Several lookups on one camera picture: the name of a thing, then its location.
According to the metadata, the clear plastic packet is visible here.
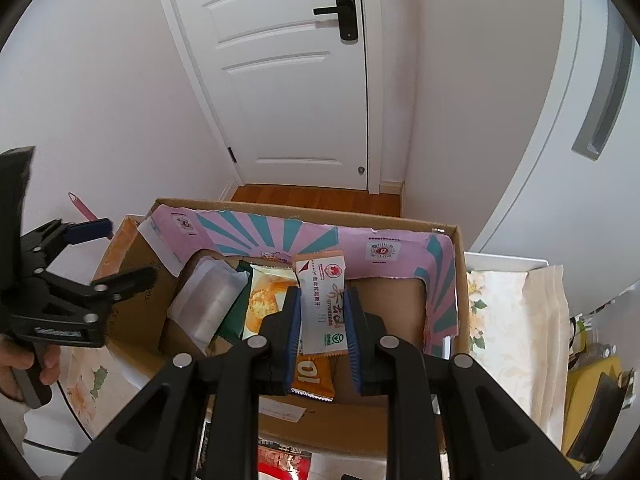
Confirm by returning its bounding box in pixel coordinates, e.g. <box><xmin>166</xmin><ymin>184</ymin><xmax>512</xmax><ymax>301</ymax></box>
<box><xmin>168</xmin><ymin>256</ymin><xmax>248</xmax><ymax>352</ymax></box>

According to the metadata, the red black snack packet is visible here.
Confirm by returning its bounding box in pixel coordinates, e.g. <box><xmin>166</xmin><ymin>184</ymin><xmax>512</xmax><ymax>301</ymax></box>
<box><xmin>257</xmin><ymin>439</ymin><xmax>311</xmax><ymax>480</ymax></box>

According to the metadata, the orange chiffon cake packet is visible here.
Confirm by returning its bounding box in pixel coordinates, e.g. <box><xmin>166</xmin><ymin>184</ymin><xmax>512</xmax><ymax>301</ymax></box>
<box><xmin>242</xmin><ymin>264</ymin><xmax>297</xmax><ymax>339</ymax></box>

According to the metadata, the orange white snack bar packet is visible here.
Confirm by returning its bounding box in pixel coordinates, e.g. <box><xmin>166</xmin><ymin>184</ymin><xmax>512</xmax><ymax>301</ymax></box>
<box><xmin>291</xmin><ymin>250</ymin><xmax>347</xmax><ymax>402</ymax></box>

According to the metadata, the person's left hand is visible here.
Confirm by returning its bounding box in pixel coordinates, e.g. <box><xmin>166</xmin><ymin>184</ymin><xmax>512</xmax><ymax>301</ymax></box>
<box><xmin>0</xmin><ymin>336</ymin><xmax>61</xmax><ymax>402</ymax></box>

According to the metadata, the yellow stool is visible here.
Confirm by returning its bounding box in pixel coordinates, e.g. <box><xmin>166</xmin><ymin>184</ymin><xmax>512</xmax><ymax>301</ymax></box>
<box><xmin>561</xmin><ymin>356</ymin><xmax>624</xmax><ymax>470</ymax></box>

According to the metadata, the cardboard box pink lining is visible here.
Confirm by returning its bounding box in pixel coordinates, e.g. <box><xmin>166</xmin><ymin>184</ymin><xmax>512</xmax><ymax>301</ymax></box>
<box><xmin>96</xmin><ymin>198</ymin><xmax>470</xmax><ymax>458</ymax></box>

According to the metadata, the white sliding wardrobe door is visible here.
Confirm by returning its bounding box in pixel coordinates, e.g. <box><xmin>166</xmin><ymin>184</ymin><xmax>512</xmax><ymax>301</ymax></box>
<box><xmin>472</xmin><ymin>0</ymin><xmax>639</xmax><ymax>313</ymax></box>

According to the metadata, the white panel door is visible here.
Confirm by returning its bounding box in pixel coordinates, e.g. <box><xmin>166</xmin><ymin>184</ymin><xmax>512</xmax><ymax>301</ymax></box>
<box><xmin>160</xmin><ymin>0</ymin><xmax>383</xmax><ymax>194</ymax></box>

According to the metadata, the pink handled tool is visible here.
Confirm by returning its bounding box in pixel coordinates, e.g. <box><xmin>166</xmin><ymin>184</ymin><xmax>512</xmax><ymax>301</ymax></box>
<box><xmin>67</xmin><ymin>192</ymin><xmax>98</xmax><ymax>221</ymax></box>

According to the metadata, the black door handle lock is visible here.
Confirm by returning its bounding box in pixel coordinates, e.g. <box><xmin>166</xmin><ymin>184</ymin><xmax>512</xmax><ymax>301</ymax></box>
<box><xmin>314</xmin><ymin>0</ymin><xmax>359</xmax><ymax>41</ymax></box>

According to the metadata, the grey recessed door handle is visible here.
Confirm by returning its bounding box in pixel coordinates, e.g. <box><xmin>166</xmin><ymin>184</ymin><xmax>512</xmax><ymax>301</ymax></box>
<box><xmin>572</xmin><ymin>0</ymin><xmax>634</xmax><ymax>162</ymax></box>

